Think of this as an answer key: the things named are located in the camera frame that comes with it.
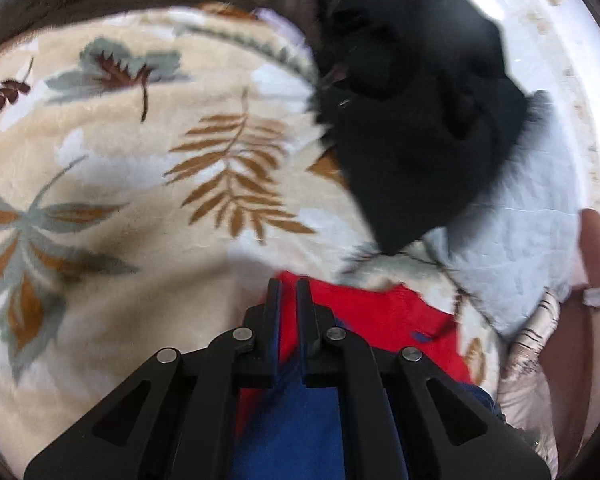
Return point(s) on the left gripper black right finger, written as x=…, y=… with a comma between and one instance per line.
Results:
x=401, y=416

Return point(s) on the striped floral pillow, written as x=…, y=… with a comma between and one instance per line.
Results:
x=523, y=392

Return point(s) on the light blue quilted pillow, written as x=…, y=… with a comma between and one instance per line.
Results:
x=517, y=240

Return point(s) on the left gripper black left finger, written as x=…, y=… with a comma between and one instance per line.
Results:
x=175, y=416

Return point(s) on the leaf pattern plush blanket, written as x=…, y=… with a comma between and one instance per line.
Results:
x=157, y=168

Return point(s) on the pink brown headboard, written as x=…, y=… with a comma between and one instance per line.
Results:
x=571, y=358

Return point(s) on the black garment pile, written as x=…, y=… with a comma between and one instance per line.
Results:
x=419, y=109

